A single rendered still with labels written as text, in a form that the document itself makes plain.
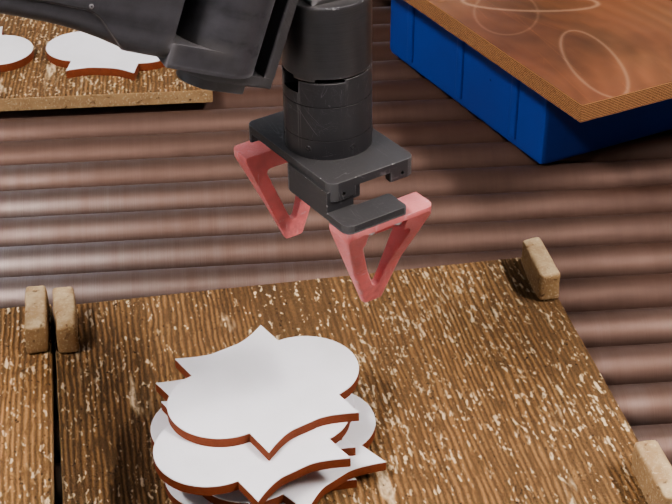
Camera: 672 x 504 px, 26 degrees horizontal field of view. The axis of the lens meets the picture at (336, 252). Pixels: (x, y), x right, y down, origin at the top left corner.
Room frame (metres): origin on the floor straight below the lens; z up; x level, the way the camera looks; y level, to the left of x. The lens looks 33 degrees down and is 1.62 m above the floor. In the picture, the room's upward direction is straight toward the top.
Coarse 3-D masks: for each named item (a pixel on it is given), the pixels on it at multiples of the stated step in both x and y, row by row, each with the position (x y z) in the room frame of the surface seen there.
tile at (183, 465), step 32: (160, 448) 0.75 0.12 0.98; (192, 448) 0.75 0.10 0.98; (224, 448) 0.75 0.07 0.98; (256, 448) 0.75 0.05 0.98; (288, 448) 0.75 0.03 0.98; (320, 448) 0.75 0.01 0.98; (192, 480) 0.72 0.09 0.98; (224, 480) 0.72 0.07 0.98; (256, 480) 0.72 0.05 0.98; (288, 480) 0.72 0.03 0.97
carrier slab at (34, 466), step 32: (0, 320) 0.96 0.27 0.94; (0, 352) 0.91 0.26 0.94; (0, 384) 0.87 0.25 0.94; (32, 384) 0.87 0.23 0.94; (0, 416) 0.83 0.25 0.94; (32, 416) 0.83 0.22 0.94; (0, 448) 0.80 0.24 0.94; (32, 448) 0.80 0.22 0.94; (0, 480) 0.77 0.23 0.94; (32, 480) 0.77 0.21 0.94
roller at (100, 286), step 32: (416, 256) 1.08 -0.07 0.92; (448, 256) 1.08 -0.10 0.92; (480, 256) 1.08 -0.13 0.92; (512, 256) 1.08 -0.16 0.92; (576, 256) 1.08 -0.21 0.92; (608, 256) 1.08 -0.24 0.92; (640, 256) 1.08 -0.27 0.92; (0, 288) 1.03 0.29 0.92; (96, 288) 1.03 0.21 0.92; (128, 288) 1.03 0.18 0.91; (160, 288) 1.04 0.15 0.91; (192, 288) 1.04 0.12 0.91; (224, 288) 1.04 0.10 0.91
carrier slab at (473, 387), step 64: (128, 320) 0.96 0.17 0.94; (192, 320) 0.96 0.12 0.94; (256, 320) 0.96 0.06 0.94; (320, 320) 0.96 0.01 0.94; (384, 320) 0.96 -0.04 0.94; (448, 320) 0.96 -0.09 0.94; (512, 320) 0.96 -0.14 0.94; (64, 384) 0.87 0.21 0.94; (128, 384) 0.87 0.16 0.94; (384, 384) 0.87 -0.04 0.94; (448, 384) 0.87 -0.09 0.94; (512, 384) 0.87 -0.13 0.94; (576, 384) 0.87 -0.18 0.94; (64, 448) 0.80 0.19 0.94; (128, 448) 0.80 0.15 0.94; (384, 448) 0.80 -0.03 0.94; (448, 448) 0.80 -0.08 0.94; (512, 448) 0.80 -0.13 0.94; (576, 448) 0.80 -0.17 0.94
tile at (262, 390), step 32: (224, 352) 0.85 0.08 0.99; (256, 352) 0.85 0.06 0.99; (288, 352) 0.85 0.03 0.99; (320, 352) 0.85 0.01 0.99; (192, 384) 0.81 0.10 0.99; (224, 384) 0.81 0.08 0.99; (256, 384) 0.81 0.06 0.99; (288, 384) 0.81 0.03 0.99; (320, 384) 0.81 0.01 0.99; (352, 384) 0.81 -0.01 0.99; (192, 416) 0.77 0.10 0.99; (224, 416) 0.77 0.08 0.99; (256, 416) 0.77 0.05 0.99; (288, 416) 0.77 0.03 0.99; (320, 416) 0.77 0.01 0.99; (352, 416) 0.78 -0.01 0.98
